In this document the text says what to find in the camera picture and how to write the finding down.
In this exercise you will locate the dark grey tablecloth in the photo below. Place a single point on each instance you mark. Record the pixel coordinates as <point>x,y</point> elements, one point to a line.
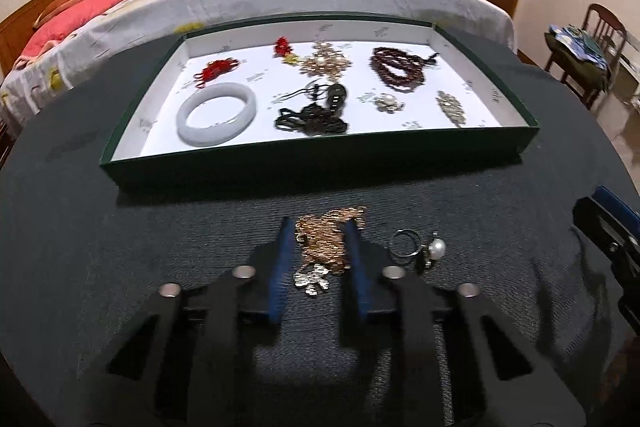
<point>150,247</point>

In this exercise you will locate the small crystal brooch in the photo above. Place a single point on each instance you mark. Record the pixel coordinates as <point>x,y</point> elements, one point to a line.
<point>450,107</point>

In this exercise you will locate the pile of cloths on chair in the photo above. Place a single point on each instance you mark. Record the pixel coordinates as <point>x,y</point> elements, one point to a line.
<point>580,47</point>

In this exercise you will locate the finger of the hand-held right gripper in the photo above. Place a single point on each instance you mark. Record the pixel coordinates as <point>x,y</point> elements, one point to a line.
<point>597,227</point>
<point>617,208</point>

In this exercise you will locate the pink pillow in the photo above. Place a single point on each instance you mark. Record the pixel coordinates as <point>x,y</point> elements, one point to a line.
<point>75,14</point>

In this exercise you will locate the orange pillow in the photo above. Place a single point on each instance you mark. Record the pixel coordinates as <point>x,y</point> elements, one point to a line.
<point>65,2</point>

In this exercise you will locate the wooden headboard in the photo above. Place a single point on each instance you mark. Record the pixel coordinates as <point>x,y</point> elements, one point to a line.
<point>15,29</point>

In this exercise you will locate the silver pearl flower brooch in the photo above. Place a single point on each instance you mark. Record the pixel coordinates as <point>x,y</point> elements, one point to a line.
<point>386,101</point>

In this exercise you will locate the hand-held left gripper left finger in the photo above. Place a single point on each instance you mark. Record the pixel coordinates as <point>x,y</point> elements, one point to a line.
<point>277,274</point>

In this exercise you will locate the wooden chair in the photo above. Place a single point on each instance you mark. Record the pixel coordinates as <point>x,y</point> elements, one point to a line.
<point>605,19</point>

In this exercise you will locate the green box with white lining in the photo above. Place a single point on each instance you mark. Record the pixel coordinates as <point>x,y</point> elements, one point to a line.
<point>300,172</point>

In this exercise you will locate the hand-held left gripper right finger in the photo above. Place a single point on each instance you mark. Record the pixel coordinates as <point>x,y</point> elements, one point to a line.
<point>357,279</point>

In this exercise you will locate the red knotted tassel charm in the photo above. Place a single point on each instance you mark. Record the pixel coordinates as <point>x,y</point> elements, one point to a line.
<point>215,69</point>
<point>282,47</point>

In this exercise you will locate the white jade bangle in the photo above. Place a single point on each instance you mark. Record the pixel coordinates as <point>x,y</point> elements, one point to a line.
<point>215,138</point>

